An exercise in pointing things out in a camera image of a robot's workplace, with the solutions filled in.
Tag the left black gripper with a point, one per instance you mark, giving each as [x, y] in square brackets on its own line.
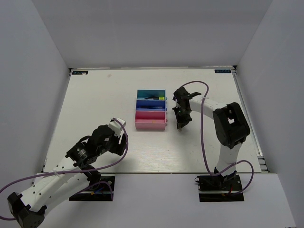
[119, 148]

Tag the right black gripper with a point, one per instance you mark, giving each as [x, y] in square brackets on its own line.
[181, 122]

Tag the purple cap black highlighter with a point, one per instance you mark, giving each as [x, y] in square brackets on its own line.
[152, 98]

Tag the blue ink pen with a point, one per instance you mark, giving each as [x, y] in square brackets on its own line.
[150, 107]

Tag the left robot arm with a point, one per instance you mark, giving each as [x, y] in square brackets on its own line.
[71, 176]

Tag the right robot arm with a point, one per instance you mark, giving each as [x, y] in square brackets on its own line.
[231, 127]

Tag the pink plastic bin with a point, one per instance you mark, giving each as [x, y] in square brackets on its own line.
[150, 120]

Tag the blue plastic bin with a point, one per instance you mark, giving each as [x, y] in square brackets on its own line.
[151, 103]

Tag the right corner label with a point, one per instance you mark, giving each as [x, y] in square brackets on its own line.
[222, 71]

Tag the corner label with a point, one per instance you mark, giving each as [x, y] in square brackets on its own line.
[222, 71]
[79, 72]

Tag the left corner label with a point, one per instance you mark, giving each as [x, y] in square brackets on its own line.
[79, 72]

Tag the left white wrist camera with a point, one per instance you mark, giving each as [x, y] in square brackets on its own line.
[115, 125]

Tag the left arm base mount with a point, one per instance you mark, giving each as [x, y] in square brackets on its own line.
[101, 192]

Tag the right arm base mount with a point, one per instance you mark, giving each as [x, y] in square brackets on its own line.
[212, 190]

